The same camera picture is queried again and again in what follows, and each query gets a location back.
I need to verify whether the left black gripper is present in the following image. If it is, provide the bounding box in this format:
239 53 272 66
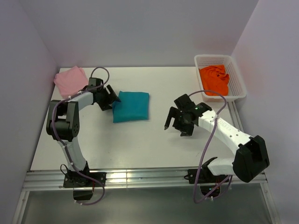
97 85 121 111

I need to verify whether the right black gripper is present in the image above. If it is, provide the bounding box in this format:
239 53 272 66
165 106 195 136

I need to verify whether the teal t-shirt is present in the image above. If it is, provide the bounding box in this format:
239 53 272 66
113 91 150 123

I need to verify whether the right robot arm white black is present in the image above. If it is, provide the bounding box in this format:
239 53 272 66
164 94 270 183

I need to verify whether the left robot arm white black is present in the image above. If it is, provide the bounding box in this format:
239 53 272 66
46 78 121 186

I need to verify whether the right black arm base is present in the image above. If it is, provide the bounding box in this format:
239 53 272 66
184 168 227 184

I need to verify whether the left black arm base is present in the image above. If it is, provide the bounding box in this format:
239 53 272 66
63 171 107 188

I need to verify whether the folded pink t-shirt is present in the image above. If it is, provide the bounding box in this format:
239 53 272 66
54 66 88 98

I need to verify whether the orange t-shirt in basket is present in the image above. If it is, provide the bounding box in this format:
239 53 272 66
199 65 229 96

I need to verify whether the white plastic basket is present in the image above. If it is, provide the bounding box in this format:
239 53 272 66
194 54 247 102

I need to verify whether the aluminium mounting rail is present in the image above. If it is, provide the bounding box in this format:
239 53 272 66
22 164 268 191

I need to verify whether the black box under rail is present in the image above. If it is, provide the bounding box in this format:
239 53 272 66
73 190 93 201

